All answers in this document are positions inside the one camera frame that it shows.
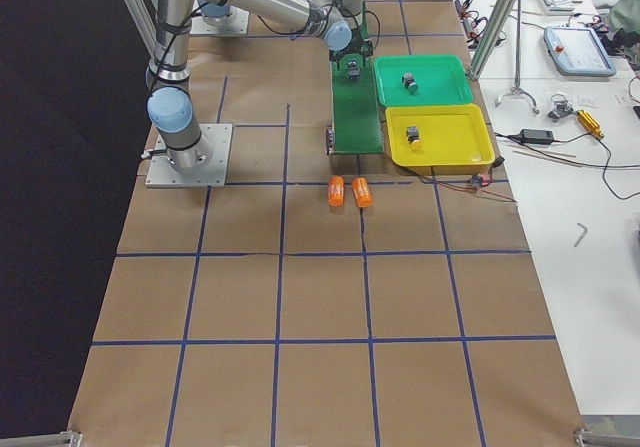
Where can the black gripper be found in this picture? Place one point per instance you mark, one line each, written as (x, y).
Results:
(353, 56)

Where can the yellow push button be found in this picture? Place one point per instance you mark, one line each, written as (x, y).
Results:
(413, 137)

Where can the orange 4680 cylinder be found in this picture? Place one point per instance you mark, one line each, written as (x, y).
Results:
(335, 191)
(362, 193)

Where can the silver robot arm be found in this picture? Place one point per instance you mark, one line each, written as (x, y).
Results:
(167, 77)

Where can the green plastic tray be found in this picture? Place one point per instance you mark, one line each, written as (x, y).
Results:
(441, 78)

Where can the green conveyor belt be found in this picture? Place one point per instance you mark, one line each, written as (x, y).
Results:
(356, 128)

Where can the yellow plastic tray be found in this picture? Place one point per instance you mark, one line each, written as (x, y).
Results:
(453, 137)

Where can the black power adapter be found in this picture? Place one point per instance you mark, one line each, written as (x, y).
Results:
(537, 136)

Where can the teach pendant tablet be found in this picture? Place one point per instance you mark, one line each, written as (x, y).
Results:
(577, 51)

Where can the person at desk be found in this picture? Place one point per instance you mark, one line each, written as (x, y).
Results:
(622, 36)

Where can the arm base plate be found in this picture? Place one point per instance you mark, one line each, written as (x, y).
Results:
(205, 164)
(234, 24)

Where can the aluminium frame post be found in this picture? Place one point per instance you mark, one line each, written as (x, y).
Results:
(489, 38)

